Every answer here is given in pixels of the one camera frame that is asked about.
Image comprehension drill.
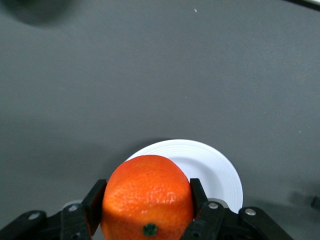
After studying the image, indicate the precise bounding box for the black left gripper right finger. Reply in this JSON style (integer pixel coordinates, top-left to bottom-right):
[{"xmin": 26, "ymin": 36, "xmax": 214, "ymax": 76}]
[{"xmin": 183, "ymin": 177, "xmax": 295, "ymax": 240}]

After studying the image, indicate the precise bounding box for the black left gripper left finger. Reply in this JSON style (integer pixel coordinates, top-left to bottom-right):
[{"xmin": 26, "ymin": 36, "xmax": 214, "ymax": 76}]
[{"xmin": 0, "ymin": 178, "xmax": 109, "ymax": 240}]

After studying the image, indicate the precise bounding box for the white round plate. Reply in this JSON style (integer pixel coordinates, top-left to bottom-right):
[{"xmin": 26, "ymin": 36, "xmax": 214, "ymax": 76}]
[{"xmin": 123, "ymin": 138, "xmax": 244, "ymax": 215}]

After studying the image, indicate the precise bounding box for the orange mandarin fruit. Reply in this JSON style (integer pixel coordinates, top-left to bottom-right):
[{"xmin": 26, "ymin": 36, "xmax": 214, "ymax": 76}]
[{"xmin": 99, "ymin": 154, "xmax": 196, "ymax": 240}]

